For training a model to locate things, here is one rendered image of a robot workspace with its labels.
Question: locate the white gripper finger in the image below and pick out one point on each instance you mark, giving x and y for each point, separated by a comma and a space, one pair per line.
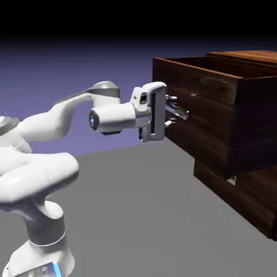
169, 123
171, 98

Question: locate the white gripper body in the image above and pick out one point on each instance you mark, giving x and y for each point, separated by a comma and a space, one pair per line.
159, 112

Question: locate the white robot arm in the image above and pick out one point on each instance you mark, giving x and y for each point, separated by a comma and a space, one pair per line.
43, 127

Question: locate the dark wood drawer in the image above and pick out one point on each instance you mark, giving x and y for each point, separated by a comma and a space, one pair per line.
205, 121

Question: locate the dark wood cabinet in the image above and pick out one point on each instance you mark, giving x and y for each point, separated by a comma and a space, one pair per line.
248, 199

